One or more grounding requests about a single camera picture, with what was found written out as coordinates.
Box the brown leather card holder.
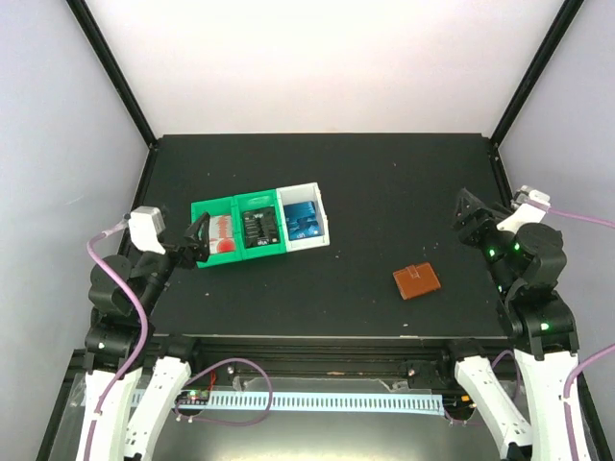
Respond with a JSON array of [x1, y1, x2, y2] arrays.
[[393, 262, 441, 301]]

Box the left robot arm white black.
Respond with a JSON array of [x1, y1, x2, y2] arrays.
[[76, 206, 210, 460]]

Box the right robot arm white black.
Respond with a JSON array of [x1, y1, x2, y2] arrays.
[[436, 186, 590, 460]]

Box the red white cards stack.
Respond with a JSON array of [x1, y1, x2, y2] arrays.
[[209, 214, 236, 255]]

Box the black vip cards stack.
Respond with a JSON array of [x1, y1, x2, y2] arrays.
[[242, 206, 280, 249]]

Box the blue cards stack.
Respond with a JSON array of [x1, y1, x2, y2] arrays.
[[283, 201, 322, 241]]

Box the green bin left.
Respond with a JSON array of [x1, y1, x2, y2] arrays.
[[191, 196, 243, 269]]

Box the green bin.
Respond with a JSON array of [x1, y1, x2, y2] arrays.
[[233, 189, 286, 260], [191, 196, 243, 269]]

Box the green bin middle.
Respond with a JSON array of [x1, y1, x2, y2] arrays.
[[233, 189, 286, 260]]

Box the white bin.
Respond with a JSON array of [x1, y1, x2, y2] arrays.
[[276, 182, 330, 253]]

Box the small circuit board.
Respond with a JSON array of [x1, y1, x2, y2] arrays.
[[176, 389, 210, 406]]

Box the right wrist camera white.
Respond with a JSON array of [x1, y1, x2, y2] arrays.
[[496, 185, 551, 233]]

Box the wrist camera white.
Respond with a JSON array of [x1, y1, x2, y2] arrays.
[[496, 185, 551, 233], [128, 206, 166, 255]]

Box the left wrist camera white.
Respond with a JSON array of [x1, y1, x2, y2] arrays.
[[128, 206, 166, 255]]

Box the black aluminium rail front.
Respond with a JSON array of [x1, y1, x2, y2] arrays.
[[71, 335, 529, 380]]

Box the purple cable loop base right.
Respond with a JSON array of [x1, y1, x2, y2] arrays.
[[444, 349, 523, 426]]

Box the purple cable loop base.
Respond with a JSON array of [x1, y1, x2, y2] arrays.
[[172, 357, 274, 427], [444, 349, 523, 426]]

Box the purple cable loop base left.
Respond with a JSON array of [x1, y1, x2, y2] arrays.
[[172, 357, 274, 427]]

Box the white slotted cable duct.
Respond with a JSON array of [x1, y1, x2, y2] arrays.
[[129, 387, 444, 418]]

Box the right black frame post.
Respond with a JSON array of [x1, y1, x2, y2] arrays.
[[490, 0, 584, 148]]

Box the black frame post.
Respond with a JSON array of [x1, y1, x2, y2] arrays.
[[490, 0, 584, 148], [66, 0, 158, 148]]

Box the left black frame post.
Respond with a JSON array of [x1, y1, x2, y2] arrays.
[[66, 0, 158, 148]]

